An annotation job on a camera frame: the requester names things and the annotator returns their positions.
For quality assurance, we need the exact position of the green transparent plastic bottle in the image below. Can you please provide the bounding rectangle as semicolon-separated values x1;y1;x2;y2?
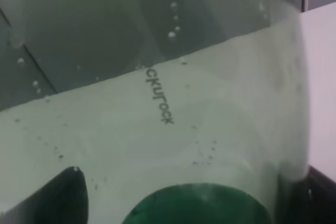
1;0;309;223

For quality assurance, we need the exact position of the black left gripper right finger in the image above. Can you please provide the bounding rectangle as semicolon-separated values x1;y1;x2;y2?
278;166;335;223

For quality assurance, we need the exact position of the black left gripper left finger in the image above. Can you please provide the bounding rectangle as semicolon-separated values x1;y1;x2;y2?
1;166;89;224

